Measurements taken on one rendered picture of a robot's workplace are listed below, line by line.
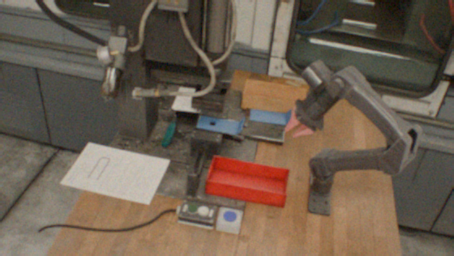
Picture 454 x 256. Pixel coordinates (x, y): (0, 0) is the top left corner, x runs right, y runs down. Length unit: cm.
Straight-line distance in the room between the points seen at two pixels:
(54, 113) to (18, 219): 63
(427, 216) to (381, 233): 121
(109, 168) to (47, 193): 128
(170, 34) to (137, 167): 46
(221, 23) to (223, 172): 49
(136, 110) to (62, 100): 117
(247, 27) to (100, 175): 96
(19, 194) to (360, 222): 197
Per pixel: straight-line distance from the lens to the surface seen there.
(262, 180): 150
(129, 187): 146
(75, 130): 277
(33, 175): 291
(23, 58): 264
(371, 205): 153
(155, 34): 138
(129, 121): 160
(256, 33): 206
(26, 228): 263
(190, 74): 148
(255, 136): 164
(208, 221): 133
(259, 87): 187
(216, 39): 137
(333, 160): 138
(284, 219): 141
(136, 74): 147
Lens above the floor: 194
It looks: 38 degrees down
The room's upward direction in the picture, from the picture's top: 6 degrees clockwise
